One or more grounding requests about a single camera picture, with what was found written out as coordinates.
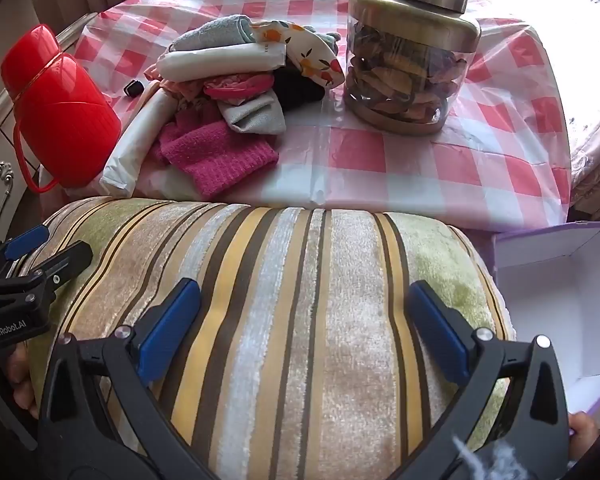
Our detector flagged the red thermos jug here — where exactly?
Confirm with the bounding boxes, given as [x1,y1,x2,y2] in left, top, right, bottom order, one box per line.
[0,24,122,195]

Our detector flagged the grey knit cloth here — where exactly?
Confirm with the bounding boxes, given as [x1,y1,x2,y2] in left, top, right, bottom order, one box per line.
[217,91,287,136]

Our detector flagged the black cloth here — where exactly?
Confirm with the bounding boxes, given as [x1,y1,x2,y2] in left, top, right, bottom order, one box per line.
[272,65,328,113]

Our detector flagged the mauve damask fabric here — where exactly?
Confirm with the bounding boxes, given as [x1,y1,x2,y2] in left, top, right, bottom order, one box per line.
[572,157,600,208]

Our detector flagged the person's left hand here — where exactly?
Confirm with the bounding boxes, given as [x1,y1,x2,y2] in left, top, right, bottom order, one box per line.
[6,344,40,418]

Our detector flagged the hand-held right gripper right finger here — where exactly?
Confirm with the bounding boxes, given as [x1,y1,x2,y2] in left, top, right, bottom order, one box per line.
[390,280,571,480]

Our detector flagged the peach pink garment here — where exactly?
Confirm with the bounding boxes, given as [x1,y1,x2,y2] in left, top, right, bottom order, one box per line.
[160,72,276,103]

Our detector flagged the pale grey-blue cloth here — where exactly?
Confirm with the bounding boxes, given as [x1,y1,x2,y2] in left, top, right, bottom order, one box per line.
[169,14,256,53]

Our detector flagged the cream ornate cabinet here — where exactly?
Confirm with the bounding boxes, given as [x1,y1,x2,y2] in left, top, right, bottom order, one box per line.
[0,12,98,251]

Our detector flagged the white long garment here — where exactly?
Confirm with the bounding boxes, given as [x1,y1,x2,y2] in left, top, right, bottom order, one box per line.
[102,92,178,198]

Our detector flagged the purple cardboard box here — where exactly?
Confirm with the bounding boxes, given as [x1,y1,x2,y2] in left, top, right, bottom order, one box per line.
[491,221,600,416]

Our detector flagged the magenta knit hat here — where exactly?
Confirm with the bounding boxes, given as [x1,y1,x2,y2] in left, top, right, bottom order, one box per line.
[152,110,280,201]

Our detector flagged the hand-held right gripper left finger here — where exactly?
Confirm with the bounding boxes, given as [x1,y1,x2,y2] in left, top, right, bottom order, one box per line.
[35,276,221,480]

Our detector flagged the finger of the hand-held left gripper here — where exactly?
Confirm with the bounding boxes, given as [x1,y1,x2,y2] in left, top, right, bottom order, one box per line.
[0,225,51,281]
[15,241,94,296]

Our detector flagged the glass jar with metal lid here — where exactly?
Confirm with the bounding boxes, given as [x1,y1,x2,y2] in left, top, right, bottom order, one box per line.
[342,0,482,136]

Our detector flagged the striped plush cushion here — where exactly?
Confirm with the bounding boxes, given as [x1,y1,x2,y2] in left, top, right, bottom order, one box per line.
[17,197,513,480]

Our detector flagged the pink white checked tablecloth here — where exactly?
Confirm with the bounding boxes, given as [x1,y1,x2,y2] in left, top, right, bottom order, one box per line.
[72,0,573,226]

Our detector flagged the white fruit print cloth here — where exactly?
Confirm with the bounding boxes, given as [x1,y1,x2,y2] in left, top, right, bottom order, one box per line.
[250,19,346,92]

